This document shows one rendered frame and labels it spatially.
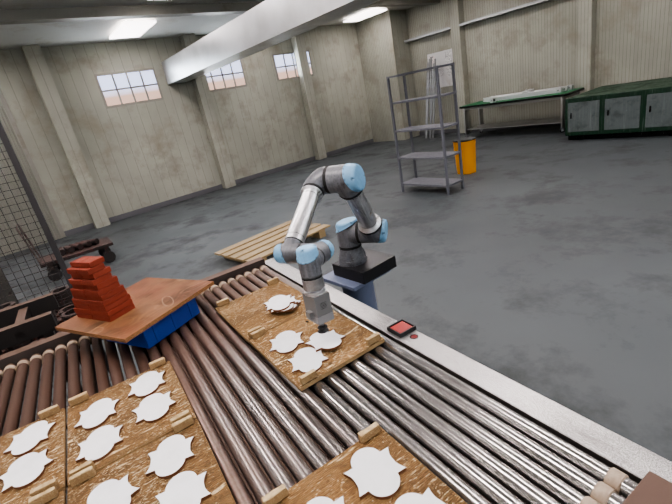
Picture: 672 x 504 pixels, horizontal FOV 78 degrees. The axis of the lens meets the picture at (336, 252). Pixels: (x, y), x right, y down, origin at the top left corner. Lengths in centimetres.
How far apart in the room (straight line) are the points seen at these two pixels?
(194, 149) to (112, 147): 192
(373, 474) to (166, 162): 1069
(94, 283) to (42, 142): 900
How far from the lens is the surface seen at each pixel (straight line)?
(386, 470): 107
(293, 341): 157
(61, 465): 153
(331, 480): 109
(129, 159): 1115
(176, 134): 1150
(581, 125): 994
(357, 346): 148
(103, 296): 201
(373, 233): 199
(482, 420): 121
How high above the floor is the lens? 175
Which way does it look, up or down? 20 degrees down
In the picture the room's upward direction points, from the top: 11 degrees counter-clockwise
